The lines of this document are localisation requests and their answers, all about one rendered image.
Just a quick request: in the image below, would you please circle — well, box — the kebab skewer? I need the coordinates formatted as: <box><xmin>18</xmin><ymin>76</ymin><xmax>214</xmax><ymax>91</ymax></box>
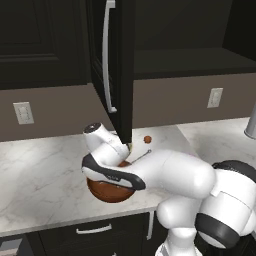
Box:
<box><xmin>127</xmin><ymin>142</ymin><xmax>153</xmax><ymax>165</ymax></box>

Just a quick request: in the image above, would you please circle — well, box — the brown bowl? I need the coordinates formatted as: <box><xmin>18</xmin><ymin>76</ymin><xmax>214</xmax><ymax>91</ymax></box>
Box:
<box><xmin>86</xmin><ymin>160</ymin><xmax>136</xmax><ymax>204</ymax></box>

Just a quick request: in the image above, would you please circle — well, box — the dark open cupboard door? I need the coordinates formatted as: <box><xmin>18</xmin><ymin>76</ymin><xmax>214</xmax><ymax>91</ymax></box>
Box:
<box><xmin>85</xmin><ymin>0</ymin><xmax>137</xmax><ymax>145</ymax></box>

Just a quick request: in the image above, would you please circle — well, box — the dark open cupboard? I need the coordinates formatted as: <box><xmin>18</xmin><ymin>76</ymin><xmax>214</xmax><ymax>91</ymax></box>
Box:
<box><xmin>133</xmin><ymin>0</ymin><xmax>256</xmax><ymax>81</ymax></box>

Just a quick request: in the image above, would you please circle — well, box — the dark drawer front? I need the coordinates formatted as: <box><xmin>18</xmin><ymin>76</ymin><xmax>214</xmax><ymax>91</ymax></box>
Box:
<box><xmin>37</xmin><ymin>212</ymin><xmax>150</xmax><ymax>256</ymax></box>

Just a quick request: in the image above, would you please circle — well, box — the dark base cupboard door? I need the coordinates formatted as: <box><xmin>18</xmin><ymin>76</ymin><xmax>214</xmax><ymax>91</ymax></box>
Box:
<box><xmin>147</xmin><ymin>210</ymin><xmax>172</xmax><ymax>256</ymax></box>

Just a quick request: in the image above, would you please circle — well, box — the grey metal cylinder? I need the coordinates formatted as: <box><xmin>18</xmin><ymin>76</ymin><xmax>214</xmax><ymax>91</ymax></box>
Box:
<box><xmin>243</xmin><ymin>102</ymin><xmax>256</xmax><ymax>141</ymax></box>

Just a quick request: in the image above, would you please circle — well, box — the dark closed cupboard door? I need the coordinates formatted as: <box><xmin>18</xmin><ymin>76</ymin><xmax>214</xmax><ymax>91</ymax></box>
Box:
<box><xmin>0</xmin><ymin>0</ymin><xmax>92</xmax><ymax>91</ymax></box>

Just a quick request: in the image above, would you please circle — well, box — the grey appliance front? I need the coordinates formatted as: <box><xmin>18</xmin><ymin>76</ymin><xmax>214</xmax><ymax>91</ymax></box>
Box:
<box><xmin>0</xmin><ymin>234</ymin><xmax>25</xmax><ymax>256</ymax></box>

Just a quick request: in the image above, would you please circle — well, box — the silver cupboard door handle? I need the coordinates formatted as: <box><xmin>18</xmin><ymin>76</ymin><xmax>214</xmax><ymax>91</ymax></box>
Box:
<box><xmin>101</xmin><ymin>0</ymin><xmax>118</xmax><ymax>115</ymax></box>

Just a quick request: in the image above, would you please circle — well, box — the white wall outlet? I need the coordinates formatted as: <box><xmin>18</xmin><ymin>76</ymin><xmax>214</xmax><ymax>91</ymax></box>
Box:
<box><xmin>206</xmin><ymin>87</ymin><xmax>224</xmax><ymax>109</ymax></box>
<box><xmin>12</xmin><ymin>101</ymin><xmax>35</xmax><ymax>126</ymax></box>

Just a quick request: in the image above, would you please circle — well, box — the silver base cupboard handle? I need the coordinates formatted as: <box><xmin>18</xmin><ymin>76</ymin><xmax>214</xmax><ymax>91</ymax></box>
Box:
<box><xmin>146</xmin><ymin>210</ymin><xmax>155</xmax><ymax>241</ymax></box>

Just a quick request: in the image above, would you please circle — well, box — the silver drawer handle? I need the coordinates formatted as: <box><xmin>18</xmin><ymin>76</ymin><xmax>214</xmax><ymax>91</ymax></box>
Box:
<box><xmin>75</xmin><ymin>223</ymin><xmax>113</xmax><ymax>235</ymax></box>

